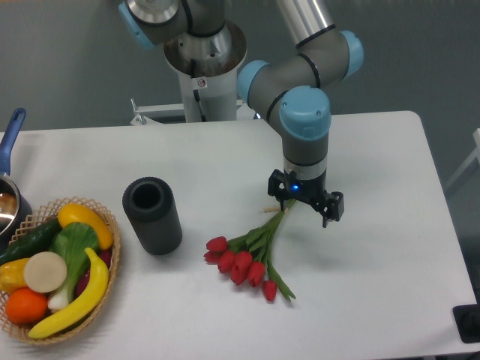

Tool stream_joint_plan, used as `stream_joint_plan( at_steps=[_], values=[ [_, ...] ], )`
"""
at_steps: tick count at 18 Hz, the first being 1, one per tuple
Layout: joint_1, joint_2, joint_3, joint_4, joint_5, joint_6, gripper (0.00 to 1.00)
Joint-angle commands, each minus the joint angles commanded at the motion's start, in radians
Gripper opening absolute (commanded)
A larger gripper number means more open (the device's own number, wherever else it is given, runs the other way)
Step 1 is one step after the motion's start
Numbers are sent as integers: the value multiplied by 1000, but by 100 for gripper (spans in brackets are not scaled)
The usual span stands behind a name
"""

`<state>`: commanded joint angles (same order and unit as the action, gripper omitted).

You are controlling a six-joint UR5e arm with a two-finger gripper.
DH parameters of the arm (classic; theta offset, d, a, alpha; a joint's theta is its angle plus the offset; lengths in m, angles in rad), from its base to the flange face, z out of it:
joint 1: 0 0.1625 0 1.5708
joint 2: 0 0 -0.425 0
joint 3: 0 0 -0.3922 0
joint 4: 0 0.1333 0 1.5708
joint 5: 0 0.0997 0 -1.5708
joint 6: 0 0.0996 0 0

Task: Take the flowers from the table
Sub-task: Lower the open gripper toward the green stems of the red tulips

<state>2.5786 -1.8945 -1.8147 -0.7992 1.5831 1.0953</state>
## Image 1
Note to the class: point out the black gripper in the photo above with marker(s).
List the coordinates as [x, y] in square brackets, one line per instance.
[312, 192]

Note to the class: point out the red tulip bouquet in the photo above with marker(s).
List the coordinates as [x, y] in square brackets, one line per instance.
[248, 258]

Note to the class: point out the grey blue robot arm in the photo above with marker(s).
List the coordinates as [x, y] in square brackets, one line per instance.
[290, 97]

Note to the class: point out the dark grey ribbed vase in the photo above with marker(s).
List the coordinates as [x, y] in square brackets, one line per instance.
[151, 209]

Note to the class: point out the black device at edge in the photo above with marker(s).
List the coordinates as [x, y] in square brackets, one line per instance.
[467, 321]

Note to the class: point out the dark red vegetable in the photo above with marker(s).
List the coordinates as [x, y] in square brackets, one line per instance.
[106, 257]

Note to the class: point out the green bok choy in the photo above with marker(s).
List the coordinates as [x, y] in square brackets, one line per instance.
[70, 245]

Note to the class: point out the woven wicker basket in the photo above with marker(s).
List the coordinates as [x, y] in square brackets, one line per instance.
[42, 215]

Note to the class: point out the green cucumber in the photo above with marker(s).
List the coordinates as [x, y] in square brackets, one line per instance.
[37, 240]

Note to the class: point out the beige round disc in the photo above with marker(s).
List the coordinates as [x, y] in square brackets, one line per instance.
[45, 272]

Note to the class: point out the yellow banana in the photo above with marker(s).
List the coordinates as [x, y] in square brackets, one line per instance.
[81, 306]

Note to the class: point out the orange fruit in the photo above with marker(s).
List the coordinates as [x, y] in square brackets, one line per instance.
[25, 306]

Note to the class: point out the yellow bell pepper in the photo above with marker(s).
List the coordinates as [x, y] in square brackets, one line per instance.
[12, 278]

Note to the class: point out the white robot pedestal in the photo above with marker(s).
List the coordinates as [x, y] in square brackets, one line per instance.
[206, 54]

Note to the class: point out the white frame at right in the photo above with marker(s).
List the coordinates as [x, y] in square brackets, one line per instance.
[465, 170]

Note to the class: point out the blue handled saucepan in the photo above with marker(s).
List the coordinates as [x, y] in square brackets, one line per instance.
[14, 207]

